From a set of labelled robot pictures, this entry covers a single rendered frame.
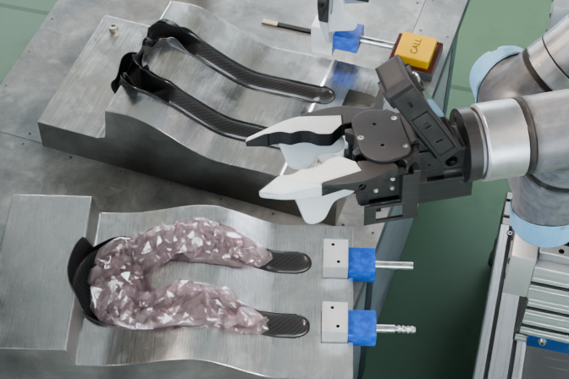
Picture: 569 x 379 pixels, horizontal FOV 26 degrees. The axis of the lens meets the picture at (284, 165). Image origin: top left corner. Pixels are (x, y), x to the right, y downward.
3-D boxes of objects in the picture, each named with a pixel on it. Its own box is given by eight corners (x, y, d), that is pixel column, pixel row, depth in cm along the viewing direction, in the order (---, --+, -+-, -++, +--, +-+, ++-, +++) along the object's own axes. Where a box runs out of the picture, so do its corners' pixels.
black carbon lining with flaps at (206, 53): (338, 96, 198) (340, 55, 191) (306, 169, 188) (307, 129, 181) (140, 46, 205) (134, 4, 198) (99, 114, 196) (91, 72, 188)
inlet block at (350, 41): (396, 49, 200) (399, 23, 196) (388, 68, 197) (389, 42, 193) (320, 33, 203) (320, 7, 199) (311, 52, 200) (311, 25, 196)
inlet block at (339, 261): (411, 262, 182) (414, 241, 178) (411, 290, 179) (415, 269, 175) (323, 260, 183) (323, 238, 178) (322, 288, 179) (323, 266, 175)
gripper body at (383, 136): (357, 229, 116) (480, 209, 118) (358, 162, 110) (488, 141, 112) (339, 175, 122) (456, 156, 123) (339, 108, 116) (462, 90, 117)
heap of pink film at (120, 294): (273, 241, 181) (273, 208, 175) (267, 345, 170) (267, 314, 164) (97, 236, 182) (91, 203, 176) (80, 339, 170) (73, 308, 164)
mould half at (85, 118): (383, 109, 206) (388, 52, 195) (335, 227, 190) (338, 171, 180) (108, 40, 216) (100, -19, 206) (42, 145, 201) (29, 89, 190)
